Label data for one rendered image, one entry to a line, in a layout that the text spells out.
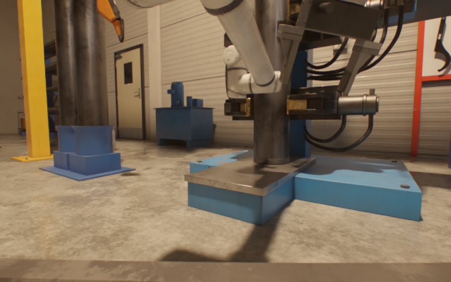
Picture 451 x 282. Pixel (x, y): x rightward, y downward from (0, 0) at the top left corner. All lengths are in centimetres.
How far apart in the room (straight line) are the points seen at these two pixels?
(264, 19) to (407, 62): 224
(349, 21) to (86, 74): 178
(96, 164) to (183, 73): 310
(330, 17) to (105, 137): 175
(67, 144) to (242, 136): 249
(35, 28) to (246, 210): 295
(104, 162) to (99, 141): 17
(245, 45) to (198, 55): 377
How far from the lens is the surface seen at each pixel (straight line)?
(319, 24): 47
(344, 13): 49
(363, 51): 53
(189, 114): 348
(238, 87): 101
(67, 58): 231
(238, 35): 69
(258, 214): 92
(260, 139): 133
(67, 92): 227
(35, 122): 316
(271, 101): 131
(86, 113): 197
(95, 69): 200
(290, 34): 46
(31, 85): 318
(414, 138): 326
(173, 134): 373
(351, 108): 136
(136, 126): 571
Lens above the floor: 39
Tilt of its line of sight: 5 degrees down
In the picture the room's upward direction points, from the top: straight up
